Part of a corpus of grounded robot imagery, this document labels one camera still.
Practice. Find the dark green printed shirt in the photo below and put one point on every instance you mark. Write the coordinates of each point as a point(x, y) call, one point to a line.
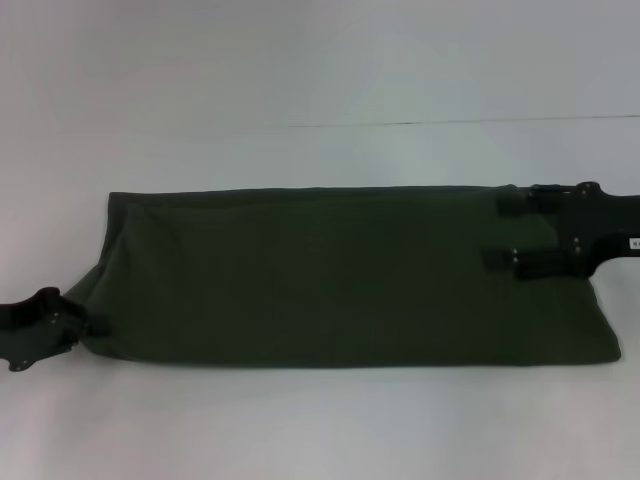
point(325, 275)

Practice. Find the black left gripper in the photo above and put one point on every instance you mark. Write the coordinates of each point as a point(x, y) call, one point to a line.
point(35, 325)

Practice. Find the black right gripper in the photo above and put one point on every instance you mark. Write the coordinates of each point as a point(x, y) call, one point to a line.
point(595, 225)

